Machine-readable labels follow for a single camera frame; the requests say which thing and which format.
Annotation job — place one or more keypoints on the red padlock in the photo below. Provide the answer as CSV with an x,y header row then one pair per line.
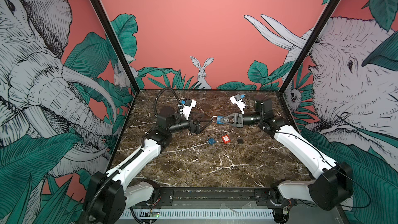
x,y
226,139

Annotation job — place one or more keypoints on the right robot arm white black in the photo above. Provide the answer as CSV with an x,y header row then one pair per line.
x,y
331,184

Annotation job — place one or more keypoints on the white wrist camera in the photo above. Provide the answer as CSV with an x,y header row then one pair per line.
x,y
239,100
185,107

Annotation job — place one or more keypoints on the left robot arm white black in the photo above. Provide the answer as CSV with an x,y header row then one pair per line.
x,y
109,194

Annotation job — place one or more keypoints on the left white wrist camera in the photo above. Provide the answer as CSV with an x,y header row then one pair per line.
x,y
185,107

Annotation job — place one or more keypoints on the left black frame post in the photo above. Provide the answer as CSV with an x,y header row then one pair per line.
x,y
111,35

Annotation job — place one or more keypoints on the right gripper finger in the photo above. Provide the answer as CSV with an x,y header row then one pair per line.
x,y
229,123
229,117

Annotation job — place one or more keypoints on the black padlock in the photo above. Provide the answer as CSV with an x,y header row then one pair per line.
x,y
240,141

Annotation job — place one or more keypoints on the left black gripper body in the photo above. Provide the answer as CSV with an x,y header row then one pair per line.
x,y
193,129

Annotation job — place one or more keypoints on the right black frame post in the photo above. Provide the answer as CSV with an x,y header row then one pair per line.
x,y
318,28

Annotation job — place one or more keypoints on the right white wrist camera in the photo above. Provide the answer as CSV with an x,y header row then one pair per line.
x,y
239,100

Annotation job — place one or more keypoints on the white slotted cable duct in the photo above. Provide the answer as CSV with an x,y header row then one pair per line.
x,y
191,213

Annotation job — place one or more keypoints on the black front mounting rail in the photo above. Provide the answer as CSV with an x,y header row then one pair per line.
x,y
267,197

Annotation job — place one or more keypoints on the blue padlock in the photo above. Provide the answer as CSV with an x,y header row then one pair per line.
x,y
217,119
211,141

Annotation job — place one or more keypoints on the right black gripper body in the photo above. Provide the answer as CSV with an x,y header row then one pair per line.
x,y
241,120

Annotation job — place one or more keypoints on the black frame post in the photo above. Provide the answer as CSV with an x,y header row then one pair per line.
x,y
111,35
318,28

